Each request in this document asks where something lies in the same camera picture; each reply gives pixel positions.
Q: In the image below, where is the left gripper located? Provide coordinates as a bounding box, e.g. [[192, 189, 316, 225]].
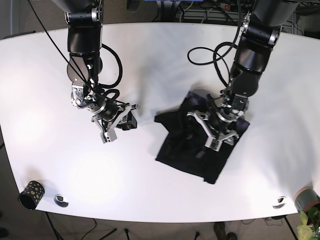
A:
[[187, 98, 246, 152]]

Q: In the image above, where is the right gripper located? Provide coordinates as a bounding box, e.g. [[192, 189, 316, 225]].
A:
[[90, 100, 140, 144]]

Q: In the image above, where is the black T-shirt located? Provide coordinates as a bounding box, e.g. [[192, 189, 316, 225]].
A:
[[154, 91, 235, 185]]

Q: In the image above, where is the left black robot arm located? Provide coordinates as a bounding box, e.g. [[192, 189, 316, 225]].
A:
[[188, 0, 299, 152]]

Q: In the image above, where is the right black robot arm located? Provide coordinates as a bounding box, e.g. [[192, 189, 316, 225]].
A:
[[54, 0, 139, 143]]

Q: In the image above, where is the grey tape roll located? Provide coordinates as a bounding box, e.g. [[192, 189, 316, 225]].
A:
[[294, 186, 320, 213]]

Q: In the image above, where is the black gold-dotted cup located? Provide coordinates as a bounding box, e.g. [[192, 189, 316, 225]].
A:
[[17, 180, 45, 210]]

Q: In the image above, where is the green potted plant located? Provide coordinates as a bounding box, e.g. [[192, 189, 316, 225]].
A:
[[296, 206, 320, 240]]

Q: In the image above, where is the right table cable grommet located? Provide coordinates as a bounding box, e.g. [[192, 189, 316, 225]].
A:
[[272, 196, 287, 210]]

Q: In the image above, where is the table cable grommet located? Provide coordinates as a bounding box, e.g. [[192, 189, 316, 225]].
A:
[[272, 196, 287, 210], [53, 194, 69, 208]]

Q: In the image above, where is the left table cable grommet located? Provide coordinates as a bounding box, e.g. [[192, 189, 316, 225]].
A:
[[53, 194, 69, 208]]

